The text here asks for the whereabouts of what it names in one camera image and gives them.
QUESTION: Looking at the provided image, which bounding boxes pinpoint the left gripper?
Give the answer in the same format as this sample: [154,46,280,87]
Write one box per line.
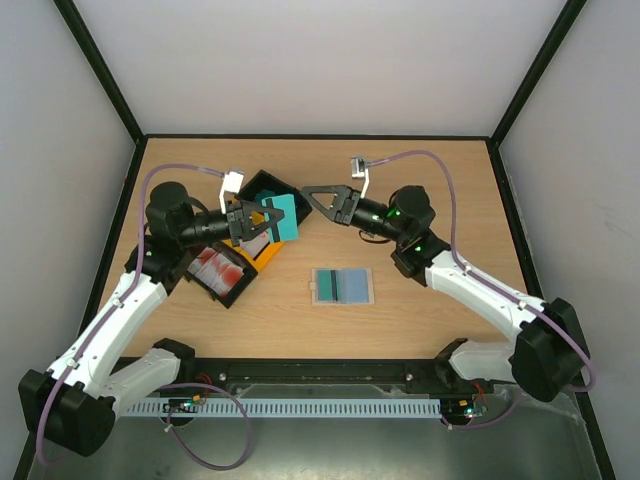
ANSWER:
[178,200,283,248]

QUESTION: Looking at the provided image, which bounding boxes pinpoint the teal credit card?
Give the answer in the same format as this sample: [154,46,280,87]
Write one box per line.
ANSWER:
[316,269,344,303]
[261,194,299,244]

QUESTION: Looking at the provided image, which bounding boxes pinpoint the beige card holder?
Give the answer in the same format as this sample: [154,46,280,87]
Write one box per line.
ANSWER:
[309,268,375,306]

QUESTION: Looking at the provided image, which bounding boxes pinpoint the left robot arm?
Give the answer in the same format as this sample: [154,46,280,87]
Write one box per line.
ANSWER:
[18,181,297,456]

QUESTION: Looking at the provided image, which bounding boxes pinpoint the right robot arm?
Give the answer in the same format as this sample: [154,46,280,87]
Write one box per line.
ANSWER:
[301,185,589,402]

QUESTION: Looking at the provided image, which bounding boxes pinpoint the white card stack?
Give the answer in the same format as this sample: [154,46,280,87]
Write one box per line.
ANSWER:
[240,233,271,260]

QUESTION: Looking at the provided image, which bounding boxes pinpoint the teal card stack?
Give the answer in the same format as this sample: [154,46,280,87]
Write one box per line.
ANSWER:
[254,189,276,203]

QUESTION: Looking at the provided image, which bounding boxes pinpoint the black bin with teal cards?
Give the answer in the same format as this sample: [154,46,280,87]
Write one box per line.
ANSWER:
[237,170,312,225]

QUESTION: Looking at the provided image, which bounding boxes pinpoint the yellow card bin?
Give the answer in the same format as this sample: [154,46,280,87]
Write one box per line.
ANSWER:
[223,231,284,273]

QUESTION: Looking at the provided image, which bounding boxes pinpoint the red patterned card stack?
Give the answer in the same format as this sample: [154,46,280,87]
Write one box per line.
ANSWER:
[187,248,244,297]

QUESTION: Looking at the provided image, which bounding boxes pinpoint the black bin with red cards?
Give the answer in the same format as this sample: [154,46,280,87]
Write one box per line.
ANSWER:
[185,242,258,309]

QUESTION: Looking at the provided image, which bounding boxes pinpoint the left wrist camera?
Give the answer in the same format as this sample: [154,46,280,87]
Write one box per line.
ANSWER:
[218,169,245,213]

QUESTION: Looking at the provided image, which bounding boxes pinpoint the black aluminium frame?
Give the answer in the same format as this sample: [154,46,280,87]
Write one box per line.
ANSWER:
[12,0,619,480]

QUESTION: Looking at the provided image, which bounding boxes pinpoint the light blue slotted cable duct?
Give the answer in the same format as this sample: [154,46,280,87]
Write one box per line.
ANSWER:
[125,398,441,419]

